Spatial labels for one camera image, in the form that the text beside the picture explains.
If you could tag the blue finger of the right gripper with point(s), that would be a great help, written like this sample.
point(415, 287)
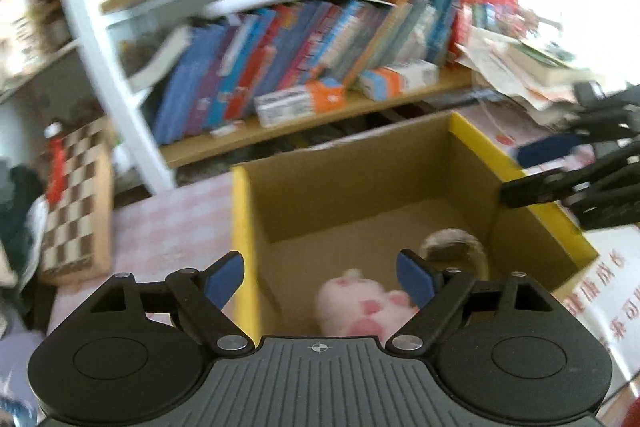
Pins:
point(550, 189)
point(552, 147)

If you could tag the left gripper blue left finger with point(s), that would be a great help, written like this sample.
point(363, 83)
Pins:
point(211, 287)

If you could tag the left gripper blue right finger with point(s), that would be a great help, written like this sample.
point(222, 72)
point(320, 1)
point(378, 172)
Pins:
point(425, 284)

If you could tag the white wrist watch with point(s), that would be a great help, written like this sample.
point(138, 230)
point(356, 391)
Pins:
point(455, 248)

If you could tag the pink plush paw slipper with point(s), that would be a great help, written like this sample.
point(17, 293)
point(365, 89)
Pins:
point(351, 305)

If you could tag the stack of papers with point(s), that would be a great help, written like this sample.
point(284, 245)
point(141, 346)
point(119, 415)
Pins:
point(544, 88)

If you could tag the yellow cardboard box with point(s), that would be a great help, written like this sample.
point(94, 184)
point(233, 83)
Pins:
point(300, 218)

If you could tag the wooden chess board box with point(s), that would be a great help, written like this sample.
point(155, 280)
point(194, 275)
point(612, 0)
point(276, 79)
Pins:
point(76, 244)

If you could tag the orange white medicine box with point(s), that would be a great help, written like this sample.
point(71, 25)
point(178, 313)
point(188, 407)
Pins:
point(309, 99)

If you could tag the row of books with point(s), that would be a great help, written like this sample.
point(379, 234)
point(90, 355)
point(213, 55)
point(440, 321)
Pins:
point(216, 69)

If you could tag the pile of clothes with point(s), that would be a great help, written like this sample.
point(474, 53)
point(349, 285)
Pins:
point(24, 212)

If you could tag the red tassel ornament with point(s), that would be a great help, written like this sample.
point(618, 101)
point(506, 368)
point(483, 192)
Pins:
point(56, 183)

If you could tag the white bookshelf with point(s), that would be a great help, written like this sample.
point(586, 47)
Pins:
point(250, 6)

